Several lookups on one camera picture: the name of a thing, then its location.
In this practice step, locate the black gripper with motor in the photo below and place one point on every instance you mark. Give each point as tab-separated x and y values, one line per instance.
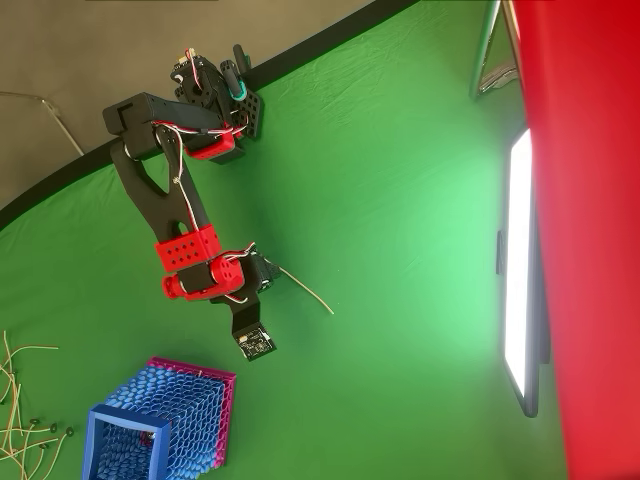
263	276

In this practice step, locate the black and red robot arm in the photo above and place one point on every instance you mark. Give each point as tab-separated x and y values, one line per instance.
165	210

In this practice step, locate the blue and magenta mesh basket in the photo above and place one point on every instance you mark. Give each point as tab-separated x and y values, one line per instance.
190	400

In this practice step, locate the green cloth with black rim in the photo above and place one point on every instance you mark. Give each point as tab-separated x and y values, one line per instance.
375	200

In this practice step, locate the black clamp with teal band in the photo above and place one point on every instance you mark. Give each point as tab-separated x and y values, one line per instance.
234	82

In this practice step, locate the bright LED light panel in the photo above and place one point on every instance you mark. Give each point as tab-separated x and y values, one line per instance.
517	250

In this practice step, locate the large red blurred object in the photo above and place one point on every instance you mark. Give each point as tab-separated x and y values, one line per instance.
590	225

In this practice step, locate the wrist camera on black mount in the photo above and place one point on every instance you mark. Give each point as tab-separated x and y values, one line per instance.
256	342

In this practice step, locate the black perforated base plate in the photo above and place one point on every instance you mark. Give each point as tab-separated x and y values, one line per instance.
252	112

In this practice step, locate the silver metal frame stand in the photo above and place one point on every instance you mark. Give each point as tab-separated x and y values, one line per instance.
480	55

